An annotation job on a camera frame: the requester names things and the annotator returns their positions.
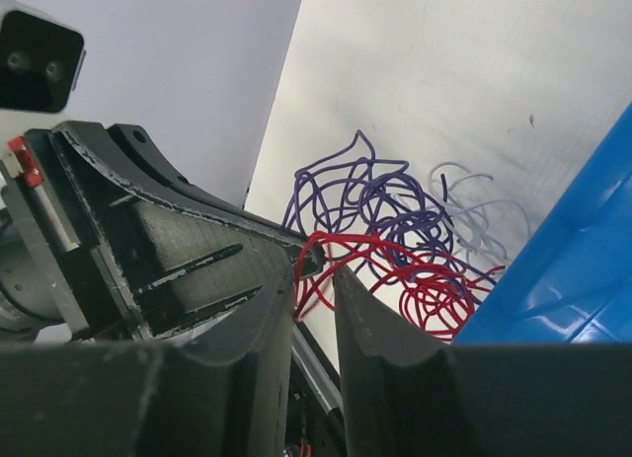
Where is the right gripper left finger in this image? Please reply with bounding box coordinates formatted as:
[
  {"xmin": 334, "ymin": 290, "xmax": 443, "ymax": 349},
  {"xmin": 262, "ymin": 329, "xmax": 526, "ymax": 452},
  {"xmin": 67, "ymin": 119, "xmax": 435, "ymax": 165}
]
[{"xmin": 1, "ymin": 269, "xmax": 294, "ymax": 456}]

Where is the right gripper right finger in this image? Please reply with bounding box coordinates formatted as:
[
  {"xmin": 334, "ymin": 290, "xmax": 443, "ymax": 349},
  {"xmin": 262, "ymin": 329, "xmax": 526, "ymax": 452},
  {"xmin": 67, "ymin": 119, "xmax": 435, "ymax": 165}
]
[{"xmin": 334, "ymin": 268, "xmax": 631, "ymax": 456}]

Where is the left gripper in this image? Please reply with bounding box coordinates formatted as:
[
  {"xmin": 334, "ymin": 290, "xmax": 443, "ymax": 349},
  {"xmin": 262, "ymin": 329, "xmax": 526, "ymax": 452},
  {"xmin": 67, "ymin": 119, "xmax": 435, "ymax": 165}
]
[{"xmin": 1, "ymin": 121, "xmax": 325, "ymax": 340}]

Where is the red cable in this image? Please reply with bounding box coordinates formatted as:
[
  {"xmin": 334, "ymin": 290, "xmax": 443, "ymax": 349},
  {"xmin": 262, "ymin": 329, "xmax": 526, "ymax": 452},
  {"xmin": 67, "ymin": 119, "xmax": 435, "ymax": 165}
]
[{"xmin": 293, "ymin": 231, "xmax": 508, "ymax": 341}]

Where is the purple cable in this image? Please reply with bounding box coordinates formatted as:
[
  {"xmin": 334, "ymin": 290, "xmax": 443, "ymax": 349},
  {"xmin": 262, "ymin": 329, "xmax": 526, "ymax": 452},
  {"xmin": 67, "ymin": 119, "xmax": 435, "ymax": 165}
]
[{"xmin": 280, "ymin": 129, "xmax": 498, "ymax": 300}]

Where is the blue three-compartment bin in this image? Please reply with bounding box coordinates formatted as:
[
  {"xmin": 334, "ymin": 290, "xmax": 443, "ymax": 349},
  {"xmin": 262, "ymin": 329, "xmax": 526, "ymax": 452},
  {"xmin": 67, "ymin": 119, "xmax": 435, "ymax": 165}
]
[{"xmin": 454, "ymin": 110, "xmax": 631, "ymax": 344}]

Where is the white cable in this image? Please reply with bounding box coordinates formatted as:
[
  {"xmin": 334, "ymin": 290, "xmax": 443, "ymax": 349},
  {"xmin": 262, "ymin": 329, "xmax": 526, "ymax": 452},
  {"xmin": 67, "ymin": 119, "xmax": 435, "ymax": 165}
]
[{"xmin": 394, "ymin": 161, "xmax": 510, "ymax": 261}]

